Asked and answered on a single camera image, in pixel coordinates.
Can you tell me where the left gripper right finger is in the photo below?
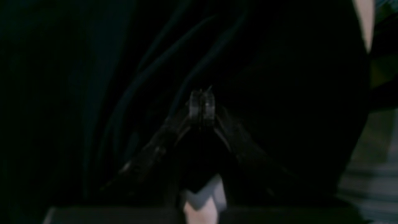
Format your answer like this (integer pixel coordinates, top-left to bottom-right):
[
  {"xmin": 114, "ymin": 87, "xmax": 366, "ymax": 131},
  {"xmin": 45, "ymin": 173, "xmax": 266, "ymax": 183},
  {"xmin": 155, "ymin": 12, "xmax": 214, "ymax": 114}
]
[{"xmin": 202, "ymin": 90, "xmax": 305, "ymax": 199}]

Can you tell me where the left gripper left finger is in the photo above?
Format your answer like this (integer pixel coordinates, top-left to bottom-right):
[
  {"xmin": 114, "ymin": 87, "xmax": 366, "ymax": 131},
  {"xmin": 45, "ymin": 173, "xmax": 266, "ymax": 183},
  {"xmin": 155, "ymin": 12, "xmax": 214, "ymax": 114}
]
[{"xmin": 99, "ymin": 90, "xmax": 203, "ymax": 199}]

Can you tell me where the black t-shirt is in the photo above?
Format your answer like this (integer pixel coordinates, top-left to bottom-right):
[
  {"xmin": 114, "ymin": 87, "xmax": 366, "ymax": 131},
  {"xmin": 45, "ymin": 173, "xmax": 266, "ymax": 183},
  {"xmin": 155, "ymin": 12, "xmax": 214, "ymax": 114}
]
[{"xmin": 1, "ymin": 0, "xmax": 370, "ymax": 219}]

